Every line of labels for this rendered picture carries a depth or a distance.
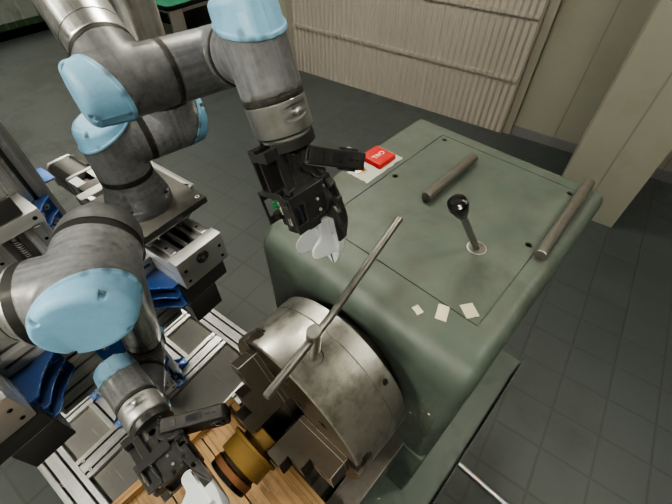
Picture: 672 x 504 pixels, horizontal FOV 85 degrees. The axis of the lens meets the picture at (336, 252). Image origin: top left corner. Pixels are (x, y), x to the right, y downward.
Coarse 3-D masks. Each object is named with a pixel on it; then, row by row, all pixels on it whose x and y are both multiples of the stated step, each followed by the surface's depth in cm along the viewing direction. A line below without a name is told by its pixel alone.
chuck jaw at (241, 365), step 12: (252, 336) 64; (252, 348) 62; (240, 360) 61; (252, 360) 60; (240, 372) 59; (252, 372) 60; (264, 372) 62; (252, 384) 60; (264, 384) 62; (240, 396) 60; (252, 396) 60; (276, 396) 63; (240, 408) 63; (252, 408) 60; (264, 408) 61; (276, 408) 63; (240, 420) 61; (252, 420) 60; (264, 420) 61; (252, 432) 60
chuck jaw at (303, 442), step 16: (288, 432) 61; (304, 432) 61; (320, 432) 61; (272, 448) 60; (288, 448) 59; (304, 448) 59; (320, 448) 59; (336, 448) 59; (288, 464) 60; (304, 464) 57; (320, 464) 57; (336, 464) 57; (352, 464) 58; (336, 480) 57
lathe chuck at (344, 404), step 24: (288, 312) 64; (264, 336) 61; (288, 336) 59; (264, 360) 60; (288, 360) 56; (336, 360) 56; (288, 384) 58; (312, 384) 54; (336, 384) 55; (360, 384) 56; (312, 408) 55; (336, 408) 54; (360, 408) 55; (384, 408) 58; (336, 432) 53; (360, 432) 55; (384, 432) 59; (360, 456) 56
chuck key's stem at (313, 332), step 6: (312, 324) 50; (306, 330) 50; (312, 330) 50; (318, 330) 50; (306, 336) 50; (312, 336) 49; (318, 336) 49; (312, 342) 50; (318, 342) 51; (312, 348) 52; (318, 348) 52; (312, 354) 53; (312, 360) 56
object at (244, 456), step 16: (240, 432) 60; (256, 432) 61; (224, 448) 60; (240, 448) 58; (256, 448) 60; (224, 464) 58; (240, 464) 57; (256, 464) 58; (272, 464) 62; (224, 480) 56; (240, 480) 57; (256, 480) 58; (240, 496) 58
